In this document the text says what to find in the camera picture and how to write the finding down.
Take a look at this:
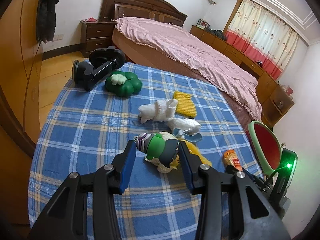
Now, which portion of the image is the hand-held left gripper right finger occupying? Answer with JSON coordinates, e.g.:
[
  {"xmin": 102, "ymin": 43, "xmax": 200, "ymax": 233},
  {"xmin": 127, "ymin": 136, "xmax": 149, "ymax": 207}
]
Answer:
[{"xmin": 178, "ymin": 141, "xmax": 292, "ymax": 240}]

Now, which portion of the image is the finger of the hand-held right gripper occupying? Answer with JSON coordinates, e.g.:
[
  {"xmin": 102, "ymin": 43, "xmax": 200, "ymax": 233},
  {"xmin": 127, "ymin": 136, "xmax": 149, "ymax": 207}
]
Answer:
[{"xmin": 244, "ymin": 169, "xmax": 274, "ymax": 189}]

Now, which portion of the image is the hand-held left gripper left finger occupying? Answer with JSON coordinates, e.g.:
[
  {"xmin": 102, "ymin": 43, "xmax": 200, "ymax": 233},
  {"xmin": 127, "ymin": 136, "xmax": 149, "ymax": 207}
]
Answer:
[{"xmin": 27, "ymin": 140, "xmax": 137, "ymax": 240}]

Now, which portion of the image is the light blue plastic piece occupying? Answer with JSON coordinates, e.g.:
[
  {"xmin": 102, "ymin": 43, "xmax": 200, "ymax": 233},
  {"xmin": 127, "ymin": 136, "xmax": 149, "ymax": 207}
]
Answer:
[{"xmin": 172, "ymin": 127, "xmax": 203, "ymax": 143}]

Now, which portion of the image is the green and grey striped toy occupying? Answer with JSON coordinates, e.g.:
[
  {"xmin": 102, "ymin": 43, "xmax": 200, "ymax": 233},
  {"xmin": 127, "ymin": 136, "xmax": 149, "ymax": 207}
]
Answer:
[{"xmin": 134, "ymin": 133, "xmax": 180, "ymax": 168}]

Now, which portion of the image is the red bucket with green rim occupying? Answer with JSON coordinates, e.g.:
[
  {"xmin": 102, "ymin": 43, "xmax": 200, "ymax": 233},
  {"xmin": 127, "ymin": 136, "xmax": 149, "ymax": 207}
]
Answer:
[{"xmin": 249, "ymin": 120, "xmax": 283, "ymax": 177}]

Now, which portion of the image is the orange snack packet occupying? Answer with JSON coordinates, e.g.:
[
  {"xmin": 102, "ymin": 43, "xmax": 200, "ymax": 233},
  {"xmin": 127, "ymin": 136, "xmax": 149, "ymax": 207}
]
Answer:
[{"xmin": 222, "ymin": 149, "xmax": 244, "ymax": 172}]

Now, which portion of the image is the white and blue sock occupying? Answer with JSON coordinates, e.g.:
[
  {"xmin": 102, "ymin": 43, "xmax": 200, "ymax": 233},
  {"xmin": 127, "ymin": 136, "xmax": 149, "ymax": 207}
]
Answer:
[{"xmin": 167, "ymin": 117, "xmax": 201, "ymax": 133}]

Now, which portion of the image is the blue plaid tablecloth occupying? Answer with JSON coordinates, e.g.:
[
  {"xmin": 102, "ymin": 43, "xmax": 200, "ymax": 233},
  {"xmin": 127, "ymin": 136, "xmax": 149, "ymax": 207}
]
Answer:
[{"xmin": 28, "ymin": 61, "xmax": 265, "ymax": 240}]

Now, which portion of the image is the small yellow foam net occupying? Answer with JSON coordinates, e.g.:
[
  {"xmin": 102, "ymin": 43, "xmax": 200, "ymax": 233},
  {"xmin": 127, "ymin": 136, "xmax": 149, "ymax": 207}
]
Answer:
[{"xmin": 173, "ymin": 90, "xmax": 197, "ymax": 117}]

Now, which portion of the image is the green pumpkin toy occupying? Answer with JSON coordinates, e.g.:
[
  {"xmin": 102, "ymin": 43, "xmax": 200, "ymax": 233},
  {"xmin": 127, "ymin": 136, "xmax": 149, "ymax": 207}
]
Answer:
[{"xmin": 105, "ymin": 71, "xmax": 143, "ymax": 98}]

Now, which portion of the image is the small white cauliflower toy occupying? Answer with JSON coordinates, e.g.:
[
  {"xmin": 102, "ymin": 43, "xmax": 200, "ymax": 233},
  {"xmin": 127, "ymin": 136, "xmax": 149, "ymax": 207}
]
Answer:
[{"xmin": 110, "ymin": 73, "xmax": 127, "ymax": 85}]

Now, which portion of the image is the wooden cabinet row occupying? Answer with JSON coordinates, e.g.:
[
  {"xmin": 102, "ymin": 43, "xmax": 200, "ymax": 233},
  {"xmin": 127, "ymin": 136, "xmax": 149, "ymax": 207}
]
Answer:
[{"xmin": 190, "ymin": 24, "xmax": 295, "ymax": 128}]

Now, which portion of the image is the brown bed mattress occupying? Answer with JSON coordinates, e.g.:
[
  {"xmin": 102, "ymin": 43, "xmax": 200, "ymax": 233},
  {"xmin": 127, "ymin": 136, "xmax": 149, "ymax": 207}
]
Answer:
[{"xmin": 111, "ymin": 29, "xmax": 263, "ymax": 130}]

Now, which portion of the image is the bed with pink cover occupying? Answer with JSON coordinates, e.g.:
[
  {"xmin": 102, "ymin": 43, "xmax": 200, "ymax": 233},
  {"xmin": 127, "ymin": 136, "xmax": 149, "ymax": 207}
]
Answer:
[{"xmin": 111, "ymin": 17, "xmax": 263, "ymax": 122}]

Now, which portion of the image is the dark wooden nightstand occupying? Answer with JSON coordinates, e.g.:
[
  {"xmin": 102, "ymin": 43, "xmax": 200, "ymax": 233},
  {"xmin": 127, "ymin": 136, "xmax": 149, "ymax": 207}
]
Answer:
[{"xmin": 80, "ymin": 20, "xmax": 117, "ymax": 58}]

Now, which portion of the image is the dark clothes pile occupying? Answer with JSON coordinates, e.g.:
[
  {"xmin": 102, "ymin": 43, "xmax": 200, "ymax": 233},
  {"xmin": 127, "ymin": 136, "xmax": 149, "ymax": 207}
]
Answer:
[{"xmin": 204, "ymin": 28, "xmax": 227, "ymax": 40}]

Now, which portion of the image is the wooden wardrobe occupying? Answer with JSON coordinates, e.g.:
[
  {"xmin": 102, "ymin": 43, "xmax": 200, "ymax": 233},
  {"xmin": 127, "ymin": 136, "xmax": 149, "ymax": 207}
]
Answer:
[{"xmin": 0, "ymin": 0, "xmax": 53, "ymax": 225}]

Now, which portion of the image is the cream and red curtain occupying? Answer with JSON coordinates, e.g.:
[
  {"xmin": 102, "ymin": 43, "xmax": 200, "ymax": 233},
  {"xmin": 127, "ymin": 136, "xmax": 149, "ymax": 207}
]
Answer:
[{"xmin": 225, "ymin": 0, "xmax": 299, "ymax": 80}]

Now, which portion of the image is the dark wooden bed headboard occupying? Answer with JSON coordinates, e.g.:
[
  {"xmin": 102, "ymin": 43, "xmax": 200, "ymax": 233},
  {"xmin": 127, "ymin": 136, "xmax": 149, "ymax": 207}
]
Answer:
[{"xmin": 99, "ymin": 0, "xmax": 188, "ymax": 28}]

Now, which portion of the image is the black jacket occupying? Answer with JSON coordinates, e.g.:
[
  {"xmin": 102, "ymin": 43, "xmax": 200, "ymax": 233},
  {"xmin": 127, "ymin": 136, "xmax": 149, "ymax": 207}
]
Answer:
[{"xmin": 36, "ymin": 0, "xmax": 60, "ymax": 44}]

